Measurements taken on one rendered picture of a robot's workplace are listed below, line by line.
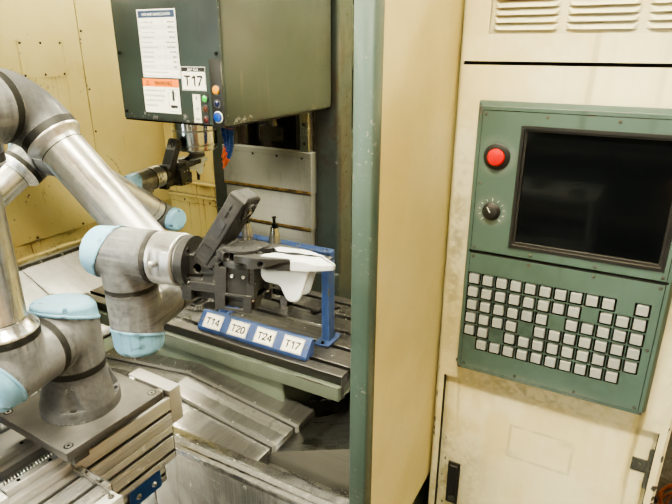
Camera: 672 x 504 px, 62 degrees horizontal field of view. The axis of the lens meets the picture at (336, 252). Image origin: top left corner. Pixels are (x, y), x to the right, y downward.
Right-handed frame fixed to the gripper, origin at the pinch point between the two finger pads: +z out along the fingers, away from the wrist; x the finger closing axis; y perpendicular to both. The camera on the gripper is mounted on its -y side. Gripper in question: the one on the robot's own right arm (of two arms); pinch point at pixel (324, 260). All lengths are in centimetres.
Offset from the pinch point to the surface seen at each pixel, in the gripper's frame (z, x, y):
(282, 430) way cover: -37, -81, 77
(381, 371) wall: 0, -44, 34
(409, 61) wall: 2, -43, -29
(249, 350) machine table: -54, -92, 57
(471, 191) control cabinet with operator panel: 14, -75, -2
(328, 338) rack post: -29, -102, 53
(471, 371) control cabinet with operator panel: 18, -81, 47
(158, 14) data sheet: -85, -92, -48
